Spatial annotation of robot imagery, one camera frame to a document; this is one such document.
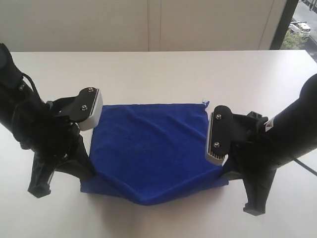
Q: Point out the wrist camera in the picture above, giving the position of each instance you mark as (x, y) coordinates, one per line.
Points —
(219, 135)
(86, 108)

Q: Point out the black window frame post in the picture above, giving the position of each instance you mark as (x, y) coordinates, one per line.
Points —
(283, 24)

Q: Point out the blue towel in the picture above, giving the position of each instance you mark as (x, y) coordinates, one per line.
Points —
(150, 154)

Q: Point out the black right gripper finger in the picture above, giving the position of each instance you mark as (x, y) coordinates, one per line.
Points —
(257, 186)

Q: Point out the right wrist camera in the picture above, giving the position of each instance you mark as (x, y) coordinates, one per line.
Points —
(219, 135)

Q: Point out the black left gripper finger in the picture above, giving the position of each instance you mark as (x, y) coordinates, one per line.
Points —
(42, 172)
(78, 163)

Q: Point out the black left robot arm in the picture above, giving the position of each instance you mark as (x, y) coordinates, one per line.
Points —
(14, 84)

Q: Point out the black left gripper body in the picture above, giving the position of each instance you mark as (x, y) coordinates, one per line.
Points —
(46, 128)

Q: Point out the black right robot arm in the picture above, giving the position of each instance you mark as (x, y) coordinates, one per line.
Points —
(283, 139)

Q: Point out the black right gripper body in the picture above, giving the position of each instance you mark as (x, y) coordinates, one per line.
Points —
(249, 155)

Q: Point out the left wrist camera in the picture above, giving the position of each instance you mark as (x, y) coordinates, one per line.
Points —
(86, 108)

